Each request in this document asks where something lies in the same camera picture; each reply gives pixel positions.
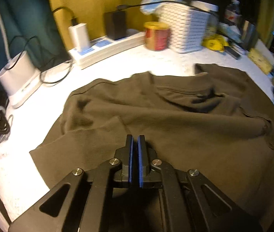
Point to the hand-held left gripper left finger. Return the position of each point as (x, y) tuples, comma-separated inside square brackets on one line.
[(130, 159)]

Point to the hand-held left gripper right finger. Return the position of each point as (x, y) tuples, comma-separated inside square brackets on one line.
[(140, 160)]

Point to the dark olive shirt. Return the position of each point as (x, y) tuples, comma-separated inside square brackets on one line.
[(175, 125)]

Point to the white textured blanket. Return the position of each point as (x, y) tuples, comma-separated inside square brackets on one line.
[(127, 62)]

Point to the white power strip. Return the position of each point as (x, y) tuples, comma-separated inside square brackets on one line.
[(103, 50)]

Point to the red tin can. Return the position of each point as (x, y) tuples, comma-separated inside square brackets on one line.
[(156, 37)]

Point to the white charger adapter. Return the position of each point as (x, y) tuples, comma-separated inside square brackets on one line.
[(79, 36)]

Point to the black charger adapter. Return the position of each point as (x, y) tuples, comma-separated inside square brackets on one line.
[(115, 25)]

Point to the white desk lamp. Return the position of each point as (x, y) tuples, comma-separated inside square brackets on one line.
[(18, 77)]

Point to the yellow snack packet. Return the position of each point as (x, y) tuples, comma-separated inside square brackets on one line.
[(214, 43)]

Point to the white perforated basket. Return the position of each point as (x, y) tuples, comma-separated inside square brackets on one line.
[(187, 29)]

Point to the black smartphone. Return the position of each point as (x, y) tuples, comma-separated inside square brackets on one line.
[(232, 52)]

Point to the yellow box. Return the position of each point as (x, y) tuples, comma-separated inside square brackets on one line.
[(260, 59)]

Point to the white wet wipes pack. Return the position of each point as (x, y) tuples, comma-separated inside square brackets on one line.
[(231, 32)]

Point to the yellow curtain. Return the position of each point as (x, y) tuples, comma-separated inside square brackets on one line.
[(91, 0)]

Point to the steel tumbler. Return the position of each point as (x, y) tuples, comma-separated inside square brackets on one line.
[(249, 35)]

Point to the clear jar white lid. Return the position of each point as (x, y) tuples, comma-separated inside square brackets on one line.
[(204, 6)]

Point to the teal curtain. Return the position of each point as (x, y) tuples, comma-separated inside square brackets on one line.
[(30, 17)]

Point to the plastic water bottle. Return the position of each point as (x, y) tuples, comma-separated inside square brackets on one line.
[(232, 12)]

